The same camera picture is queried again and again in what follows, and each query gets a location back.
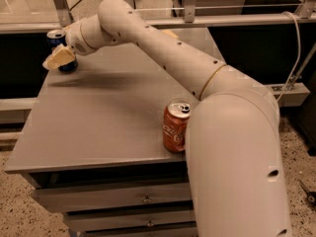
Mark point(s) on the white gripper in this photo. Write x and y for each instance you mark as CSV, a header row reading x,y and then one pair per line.
x,y
74,39

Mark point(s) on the blue pepsi can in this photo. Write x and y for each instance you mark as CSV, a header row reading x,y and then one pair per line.
x,y
54,38

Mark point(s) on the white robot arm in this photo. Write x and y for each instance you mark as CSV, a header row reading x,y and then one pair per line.
x,y
232,143

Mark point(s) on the red coca-cola can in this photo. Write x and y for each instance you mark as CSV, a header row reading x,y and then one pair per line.
x,y
175,120

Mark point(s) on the grey drawer cabinet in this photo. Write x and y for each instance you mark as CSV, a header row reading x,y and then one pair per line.
x,y
102,125

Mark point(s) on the yellow sponge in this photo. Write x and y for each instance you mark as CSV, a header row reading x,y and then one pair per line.
x,y
170,34

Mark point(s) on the top grey drawer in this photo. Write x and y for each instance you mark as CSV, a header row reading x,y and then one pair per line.
x,y
112,195

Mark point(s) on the grey drawer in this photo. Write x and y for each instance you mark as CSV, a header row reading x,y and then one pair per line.
x,y
101,221
112,195
167,230

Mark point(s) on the middle grey drawer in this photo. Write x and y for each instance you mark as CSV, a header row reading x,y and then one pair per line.
x,y
101,221

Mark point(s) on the bottom grey drawer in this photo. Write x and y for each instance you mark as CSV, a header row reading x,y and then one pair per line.
x,y
167,230

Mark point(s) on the black tool on floor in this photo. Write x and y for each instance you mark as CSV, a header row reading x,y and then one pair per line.
x,y
310,196

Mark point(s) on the metal railing frame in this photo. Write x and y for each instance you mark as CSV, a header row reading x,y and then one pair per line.
x,y
39,15

